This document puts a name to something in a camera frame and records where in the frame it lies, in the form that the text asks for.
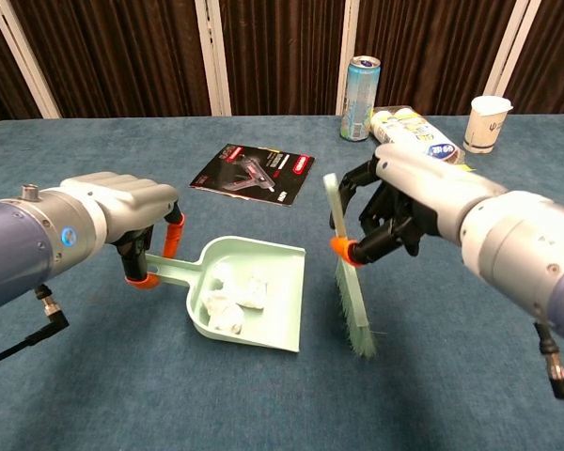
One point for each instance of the mint green hand broom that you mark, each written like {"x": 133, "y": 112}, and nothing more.
{"x": 357, "y": 310}

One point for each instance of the mint green plastic dustpan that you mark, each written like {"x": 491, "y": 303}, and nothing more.
{"x": 282, "y": 300}

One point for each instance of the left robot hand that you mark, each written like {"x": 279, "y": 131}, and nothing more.
{"x": 131, "y": 202}

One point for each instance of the white rolls in plastic pack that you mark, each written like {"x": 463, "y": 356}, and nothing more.
{"x": 404, "y": 129}

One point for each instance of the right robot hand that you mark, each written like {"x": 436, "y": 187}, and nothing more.
{"x": 423, "y": 188}

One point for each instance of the white partition frame post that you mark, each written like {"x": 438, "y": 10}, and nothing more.
{"x": 23, "y": 61}
{"x": 503, "y": 56}
{"x": 350, "y": 28}
{"x": 214, "y": 61}

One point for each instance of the black product package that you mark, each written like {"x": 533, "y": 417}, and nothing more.
{"x": 254, "y": 174}

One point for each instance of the dark brown curtain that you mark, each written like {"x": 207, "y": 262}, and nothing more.
{"x": 122, "y": 56}

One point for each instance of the tall light blue drink can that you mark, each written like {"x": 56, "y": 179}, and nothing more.
{"x": 359, "y": 103}

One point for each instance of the white paper cup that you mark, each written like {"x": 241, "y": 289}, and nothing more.
{"x": 484, "y": 127}

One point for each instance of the white paper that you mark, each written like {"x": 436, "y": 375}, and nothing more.
{"x": 244, "y": 291}

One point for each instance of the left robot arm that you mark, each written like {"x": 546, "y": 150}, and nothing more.
{"x": 19, "y": 244}

